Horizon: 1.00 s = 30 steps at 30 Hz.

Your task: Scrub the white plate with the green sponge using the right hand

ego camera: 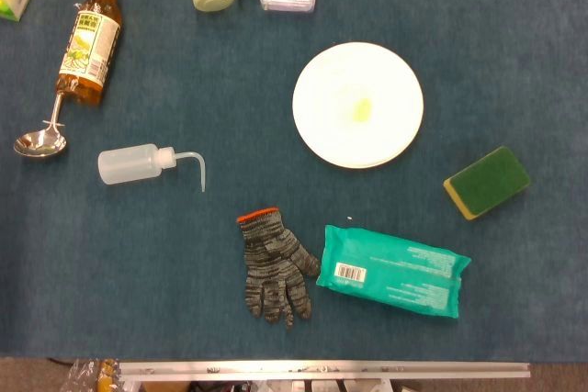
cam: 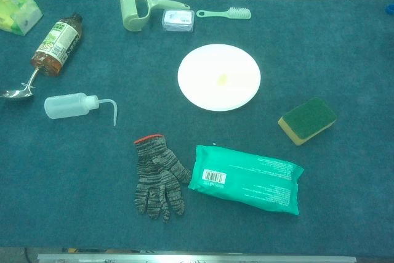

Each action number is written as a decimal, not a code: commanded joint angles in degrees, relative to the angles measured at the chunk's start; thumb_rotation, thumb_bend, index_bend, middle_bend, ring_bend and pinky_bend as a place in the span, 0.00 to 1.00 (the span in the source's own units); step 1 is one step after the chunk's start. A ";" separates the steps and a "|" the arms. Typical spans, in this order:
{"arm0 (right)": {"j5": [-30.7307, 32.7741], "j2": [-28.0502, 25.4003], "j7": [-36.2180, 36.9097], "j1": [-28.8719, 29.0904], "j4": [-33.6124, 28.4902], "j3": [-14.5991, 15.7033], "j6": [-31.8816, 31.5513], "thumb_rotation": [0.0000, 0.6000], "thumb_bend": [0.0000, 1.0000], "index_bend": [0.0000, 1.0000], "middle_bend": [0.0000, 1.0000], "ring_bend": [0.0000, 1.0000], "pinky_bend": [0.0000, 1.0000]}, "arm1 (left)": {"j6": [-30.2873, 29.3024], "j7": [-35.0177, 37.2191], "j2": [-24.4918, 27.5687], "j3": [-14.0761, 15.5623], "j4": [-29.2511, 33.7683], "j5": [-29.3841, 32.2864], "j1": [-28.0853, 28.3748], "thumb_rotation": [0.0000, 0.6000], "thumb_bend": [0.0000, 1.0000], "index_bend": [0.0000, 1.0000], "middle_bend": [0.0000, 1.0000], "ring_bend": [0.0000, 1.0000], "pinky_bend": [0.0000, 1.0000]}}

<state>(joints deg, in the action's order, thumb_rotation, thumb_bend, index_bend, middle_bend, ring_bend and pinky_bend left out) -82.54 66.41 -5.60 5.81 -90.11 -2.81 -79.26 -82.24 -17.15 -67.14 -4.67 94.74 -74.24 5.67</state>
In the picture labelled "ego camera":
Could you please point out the green yellow sponge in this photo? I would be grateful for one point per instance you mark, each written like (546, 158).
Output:
(491, 178)

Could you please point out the white round plate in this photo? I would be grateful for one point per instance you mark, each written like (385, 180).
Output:
(331, 89)

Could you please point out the grey knit glove orange cuff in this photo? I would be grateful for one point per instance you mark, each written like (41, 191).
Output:
(271, 263)

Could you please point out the teal felt table cover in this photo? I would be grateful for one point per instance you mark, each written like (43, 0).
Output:
(184, 249)

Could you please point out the teal wet wipes pack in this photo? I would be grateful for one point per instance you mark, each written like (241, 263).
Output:
(395, 272)

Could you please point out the clear squeeze wash bottle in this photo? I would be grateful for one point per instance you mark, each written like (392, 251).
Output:
(128, 163)

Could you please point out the amber bottle with label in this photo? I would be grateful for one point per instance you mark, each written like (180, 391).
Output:
(87, 43)

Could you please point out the shiny metal ladle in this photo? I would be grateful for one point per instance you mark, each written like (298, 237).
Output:
(39, 142)

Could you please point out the crinkled clear plastic bag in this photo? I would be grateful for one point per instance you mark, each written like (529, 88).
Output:
(87, 376)

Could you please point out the aluminium frame rail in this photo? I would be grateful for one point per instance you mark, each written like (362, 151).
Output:
(321, 370)

